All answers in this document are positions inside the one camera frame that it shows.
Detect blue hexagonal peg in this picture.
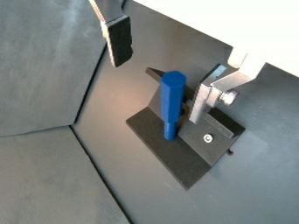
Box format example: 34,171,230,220
162,71,187,140

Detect black angle fixture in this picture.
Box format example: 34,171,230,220
126,66,248,191

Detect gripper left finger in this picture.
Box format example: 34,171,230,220
89,0,134,67

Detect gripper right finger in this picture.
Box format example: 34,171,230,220
190,49,266,124

